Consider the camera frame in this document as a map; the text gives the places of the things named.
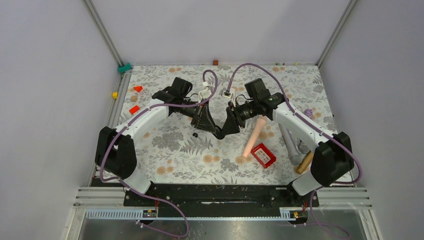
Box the red block near gripper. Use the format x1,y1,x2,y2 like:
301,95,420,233
129,105,140,115

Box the purple glitter microphone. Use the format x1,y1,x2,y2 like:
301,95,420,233
304,108,314,120

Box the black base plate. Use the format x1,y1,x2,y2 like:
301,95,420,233
123,183,319,219

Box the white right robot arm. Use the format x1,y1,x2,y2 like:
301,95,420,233
221,78,355,206

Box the grey microphone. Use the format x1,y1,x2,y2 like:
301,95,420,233
278,124,303,166

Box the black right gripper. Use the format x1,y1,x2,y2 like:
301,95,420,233
221,99,259,137

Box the teal curved block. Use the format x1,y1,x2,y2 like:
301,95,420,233
117,62,132,74

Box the floral patterned mat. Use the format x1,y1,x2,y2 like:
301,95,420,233
119,65,337,185

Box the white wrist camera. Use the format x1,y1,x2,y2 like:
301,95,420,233
198,81,212,103
221,88,236,104

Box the gold microphone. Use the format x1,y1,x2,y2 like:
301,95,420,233
295,151,314,175

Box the red plastic bin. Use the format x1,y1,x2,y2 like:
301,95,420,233
250,143,277,169

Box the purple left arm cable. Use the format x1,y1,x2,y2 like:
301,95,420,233
99,69,220,238

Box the aluminium frame rail right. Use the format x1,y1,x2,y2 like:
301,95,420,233
315,0,359,69

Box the red wedge block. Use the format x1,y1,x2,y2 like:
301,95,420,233
133,85,143,93

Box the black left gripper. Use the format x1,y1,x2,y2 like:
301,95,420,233
179,97,217,134

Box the black earbud charging case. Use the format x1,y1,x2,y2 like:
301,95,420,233
213,128,225,140

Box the white slotted cable duct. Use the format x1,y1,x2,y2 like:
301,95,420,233
84,207,301,221

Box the pink cylindrical tube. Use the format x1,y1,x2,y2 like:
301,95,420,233
241,115,268,158

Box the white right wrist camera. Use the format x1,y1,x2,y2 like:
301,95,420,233
221,88,236,104

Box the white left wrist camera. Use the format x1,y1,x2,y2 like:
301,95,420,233
198,81,212,103

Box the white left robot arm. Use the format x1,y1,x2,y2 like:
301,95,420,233
95,77,216,206

